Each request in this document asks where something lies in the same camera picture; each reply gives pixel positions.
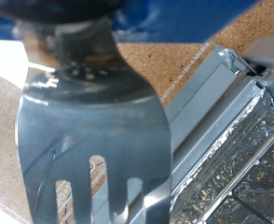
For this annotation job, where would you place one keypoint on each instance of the black spatula with blue block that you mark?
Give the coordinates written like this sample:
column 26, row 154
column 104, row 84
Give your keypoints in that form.
column 96, row 124

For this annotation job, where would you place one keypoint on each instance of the silver toaster oven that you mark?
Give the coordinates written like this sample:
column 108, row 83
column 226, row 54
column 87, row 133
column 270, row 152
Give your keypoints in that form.
column 267, row 56

